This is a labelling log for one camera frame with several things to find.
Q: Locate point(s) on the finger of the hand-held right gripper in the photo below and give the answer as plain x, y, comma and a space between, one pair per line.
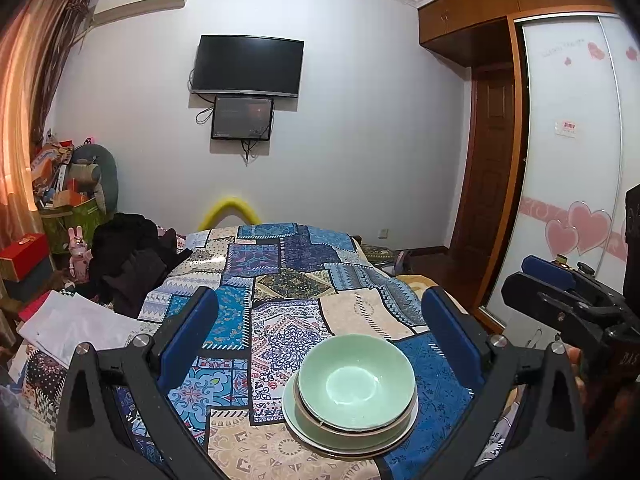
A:
540, 305
550, 272

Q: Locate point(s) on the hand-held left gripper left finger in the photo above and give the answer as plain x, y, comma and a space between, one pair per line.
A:
187, 345

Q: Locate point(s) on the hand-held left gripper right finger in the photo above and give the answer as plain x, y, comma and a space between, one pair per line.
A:
450, 340

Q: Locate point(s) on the mint green bowl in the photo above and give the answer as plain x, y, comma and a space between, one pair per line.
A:
350, 385

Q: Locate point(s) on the pink bowl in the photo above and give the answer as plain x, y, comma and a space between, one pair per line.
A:
306, 412

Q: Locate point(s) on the mint green plate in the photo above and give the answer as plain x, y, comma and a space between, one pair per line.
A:
350, 441

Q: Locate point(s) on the white plate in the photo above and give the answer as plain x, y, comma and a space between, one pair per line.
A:
350, 456

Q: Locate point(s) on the white sliding door with hearts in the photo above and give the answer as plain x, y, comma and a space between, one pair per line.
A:
565, 185

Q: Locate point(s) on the dark bag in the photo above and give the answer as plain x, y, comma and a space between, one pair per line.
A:
405, 262

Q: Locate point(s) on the pile of black clothes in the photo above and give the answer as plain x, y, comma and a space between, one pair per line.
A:
130, 260

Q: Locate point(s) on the white folded cloth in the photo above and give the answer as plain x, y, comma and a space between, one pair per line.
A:
85, 325

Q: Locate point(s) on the brown wooden door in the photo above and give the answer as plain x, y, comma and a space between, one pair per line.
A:
485, 185

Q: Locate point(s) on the green patterned cushion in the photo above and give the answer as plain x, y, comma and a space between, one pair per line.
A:
377, 252

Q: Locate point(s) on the patchwork printed blanket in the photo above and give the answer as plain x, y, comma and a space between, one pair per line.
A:
290, 280

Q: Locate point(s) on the pink bunny toy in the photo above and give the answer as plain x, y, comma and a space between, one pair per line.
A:
80, 255

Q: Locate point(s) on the small red white sticker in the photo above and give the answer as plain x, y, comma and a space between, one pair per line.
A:
567, 128

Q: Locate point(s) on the yellow curved foam tube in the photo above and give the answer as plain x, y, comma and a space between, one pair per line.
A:
227, 202

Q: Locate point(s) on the red folder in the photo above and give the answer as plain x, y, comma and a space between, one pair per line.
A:
32, 307

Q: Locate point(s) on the green bag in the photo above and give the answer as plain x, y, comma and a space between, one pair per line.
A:
70, 225

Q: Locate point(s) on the dark grey box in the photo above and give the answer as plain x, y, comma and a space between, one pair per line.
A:
30, 285

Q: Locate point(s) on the red box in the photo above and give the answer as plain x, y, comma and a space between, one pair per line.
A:
25, 255

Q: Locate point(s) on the grey curved pillow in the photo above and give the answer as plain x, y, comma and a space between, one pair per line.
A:
107, 175

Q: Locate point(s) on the pile of cardboard clutter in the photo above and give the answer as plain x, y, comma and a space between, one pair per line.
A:
55, 170

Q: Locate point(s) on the wooden wardrobe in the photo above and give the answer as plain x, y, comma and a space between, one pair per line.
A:
475, 10

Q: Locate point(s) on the orange brown curtain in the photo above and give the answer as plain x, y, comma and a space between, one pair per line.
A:
25, 110

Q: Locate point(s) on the small black wall monitor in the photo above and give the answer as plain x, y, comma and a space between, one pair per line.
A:
242, 117

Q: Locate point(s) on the black wall television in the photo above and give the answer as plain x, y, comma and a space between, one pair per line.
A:
247, 65

